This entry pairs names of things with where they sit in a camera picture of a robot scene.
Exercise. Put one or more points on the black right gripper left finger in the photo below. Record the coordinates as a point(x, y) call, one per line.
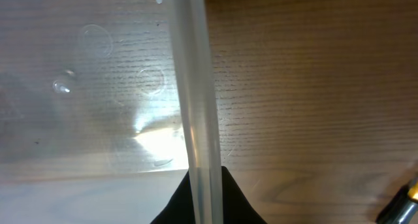
point(179, 209)

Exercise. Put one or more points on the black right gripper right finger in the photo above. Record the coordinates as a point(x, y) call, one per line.
point(236, 207)

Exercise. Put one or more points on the clear plastic container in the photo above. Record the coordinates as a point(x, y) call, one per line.
point(105, 106)

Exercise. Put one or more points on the black yellow screwdriver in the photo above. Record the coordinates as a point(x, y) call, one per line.
point(402, 207)

